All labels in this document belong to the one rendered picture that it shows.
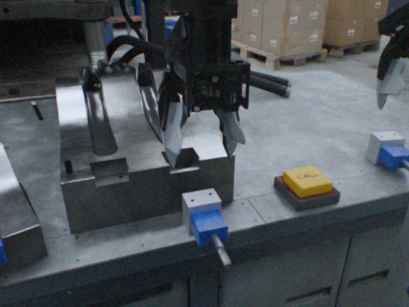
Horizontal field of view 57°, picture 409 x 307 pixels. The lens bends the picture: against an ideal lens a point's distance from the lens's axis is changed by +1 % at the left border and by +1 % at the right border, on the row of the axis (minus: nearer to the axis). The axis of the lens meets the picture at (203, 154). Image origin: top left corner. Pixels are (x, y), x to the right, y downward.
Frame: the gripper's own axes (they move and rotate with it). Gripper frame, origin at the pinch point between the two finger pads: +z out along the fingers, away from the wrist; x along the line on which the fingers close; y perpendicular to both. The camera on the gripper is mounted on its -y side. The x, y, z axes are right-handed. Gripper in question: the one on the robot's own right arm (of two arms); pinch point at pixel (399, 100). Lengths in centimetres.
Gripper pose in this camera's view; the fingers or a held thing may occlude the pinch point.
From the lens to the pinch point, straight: 78.4
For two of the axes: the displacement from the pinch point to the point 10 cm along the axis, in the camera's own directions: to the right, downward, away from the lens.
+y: 1.4, 4.7, -8.7
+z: 0.0, 8.8, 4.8
